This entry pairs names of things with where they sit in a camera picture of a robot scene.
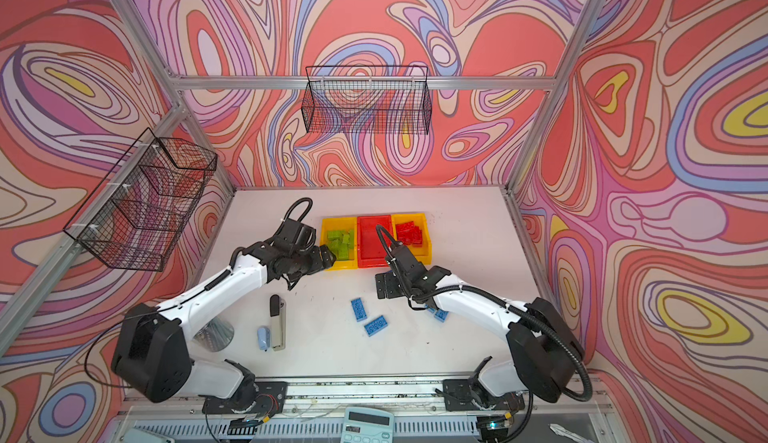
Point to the red lego brick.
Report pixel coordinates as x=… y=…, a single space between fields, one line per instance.
x=416 y=236
x=405 y=232

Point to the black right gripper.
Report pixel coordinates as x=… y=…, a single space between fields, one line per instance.
x=389 y=278

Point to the yellow plastic bin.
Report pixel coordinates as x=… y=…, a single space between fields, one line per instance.
x=343 y=224
x=423 y=253

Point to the green lego brick long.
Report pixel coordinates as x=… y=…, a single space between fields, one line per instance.
x=335 y=235

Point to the black wire basket back wall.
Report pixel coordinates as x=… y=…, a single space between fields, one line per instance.
x=367 y=99

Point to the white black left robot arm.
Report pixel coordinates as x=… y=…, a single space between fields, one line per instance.
x=152 y=352

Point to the light blue small object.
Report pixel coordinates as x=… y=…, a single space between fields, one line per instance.
x=264 y=338

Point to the grey marker pen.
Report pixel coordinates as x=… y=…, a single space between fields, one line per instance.
x=277 y=322

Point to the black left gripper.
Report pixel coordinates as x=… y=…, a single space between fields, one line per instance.
x=319 y=264

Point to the blue lego brick front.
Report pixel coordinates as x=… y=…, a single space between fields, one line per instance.
x=375 y=326

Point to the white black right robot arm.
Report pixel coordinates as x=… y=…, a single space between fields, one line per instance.
x=545 y=358

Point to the black wire basket left wall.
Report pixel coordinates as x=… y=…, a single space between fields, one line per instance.
x=159 y=182

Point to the yellow left plastic bin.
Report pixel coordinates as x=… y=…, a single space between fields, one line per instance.
x=343 y=224

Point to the light blue calculator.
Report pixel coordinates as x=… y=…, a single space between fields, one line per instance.
x=367 y=425

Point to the red middle plastic bin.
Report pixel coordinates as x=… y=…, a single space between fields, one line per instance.
x=370 y=252

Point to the yellow right plastic bin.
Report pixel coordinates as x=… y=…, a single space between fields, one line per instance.
x=423 y=253

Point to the black wire basket wall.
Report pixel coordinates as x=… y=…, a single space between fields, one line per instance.
x=159 y=182
x=367 y=99

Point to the blue lego brick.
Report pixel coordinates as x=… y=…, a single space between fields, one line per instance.
x=375 y=326
x=359 y=310
x=441 y=314

